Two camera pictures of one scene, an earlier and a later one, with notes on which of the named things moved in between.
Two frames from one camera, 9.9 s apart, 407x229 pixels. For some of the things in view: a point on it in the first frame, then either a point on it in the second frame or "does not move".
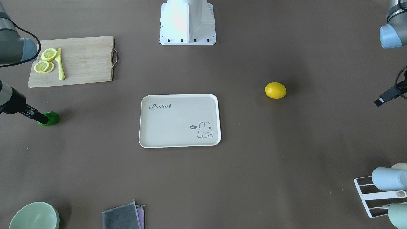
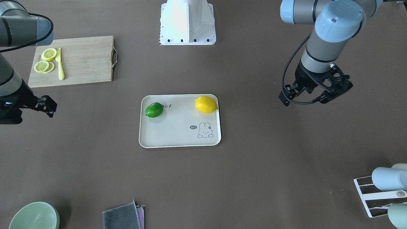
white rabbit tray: [174, 120] does not move
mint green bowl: [36, 215] does not move
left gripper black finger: [393, 92] -> [331, 82]
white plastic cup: [402, 166] does not move
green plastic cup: [397, 213] does not move
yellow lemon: [275, 90] -> [205, 104]
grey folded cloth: [129, 216] does not move
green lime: [53, 117] -> [154, 109]
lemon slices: [45, 66] does not move
